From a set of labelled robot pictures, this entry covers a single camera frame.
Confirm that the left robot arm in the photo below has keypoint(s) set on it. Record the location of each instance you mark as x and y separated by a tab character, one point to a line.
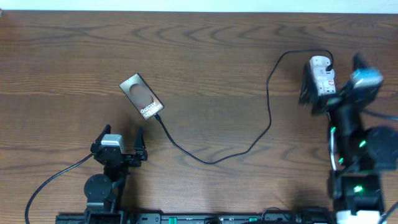
104	191

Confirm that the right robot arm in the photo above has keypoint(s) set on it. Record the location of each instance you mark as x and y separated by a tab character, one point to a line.
358	155

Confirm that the white USB charger adapter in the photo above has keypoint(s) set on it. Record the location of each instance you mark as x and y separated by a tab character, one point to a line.
322	62

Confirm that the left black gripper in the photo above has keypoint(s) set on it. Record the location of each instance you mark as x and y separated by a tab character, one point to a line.
130	157

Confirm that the Galaxy smartphone bronze screen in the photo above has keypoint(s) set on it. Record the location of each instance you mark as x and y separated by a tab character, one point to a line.
141	96

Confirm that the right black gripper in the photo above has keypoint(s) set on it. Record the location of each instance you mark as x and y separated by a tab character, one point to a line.
327	101

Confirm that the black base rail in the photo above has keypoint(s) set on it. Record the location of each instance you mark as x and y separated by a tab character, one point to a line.
306	215

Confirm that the white power strip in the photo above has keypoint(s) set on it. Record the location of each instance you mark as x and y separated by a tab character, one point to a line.
324	81

